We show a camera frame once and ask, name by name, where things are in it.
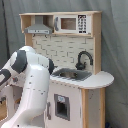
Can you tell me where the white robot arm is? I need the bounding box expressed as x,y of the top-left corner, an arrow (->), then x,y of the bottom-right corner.
0,46 -> 54,128

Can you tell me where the wooden toy kitchen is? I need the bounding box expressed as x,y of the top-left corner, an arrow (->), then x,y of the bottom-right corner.
4,11 -> 114,128

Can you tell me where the grey toy sink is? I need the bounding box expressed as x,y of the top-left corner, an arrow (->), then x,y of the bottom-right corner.
52,68 -> 92,81

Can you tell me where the black toy faucet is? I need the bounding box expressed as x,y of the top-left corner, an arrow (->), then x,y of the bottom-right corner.
75,51 -> 93,70

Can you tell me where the white cabinet door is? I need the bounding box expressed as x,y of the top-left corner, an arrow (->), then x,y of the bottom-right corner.
45,81 -> 82,128

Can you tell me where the toy microwave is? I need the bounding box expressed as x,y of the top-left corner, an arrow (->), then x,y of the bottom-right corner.
54,15 -> 92,34

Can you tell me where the grey ice dispenser panel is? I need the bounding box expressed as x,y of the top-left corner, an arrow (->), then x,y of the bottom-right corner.
54,94 -> 70,120

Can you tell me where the grey range hood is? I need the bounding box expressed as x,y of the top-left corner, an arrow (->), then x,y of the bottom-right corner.
24,16 -> 52,34

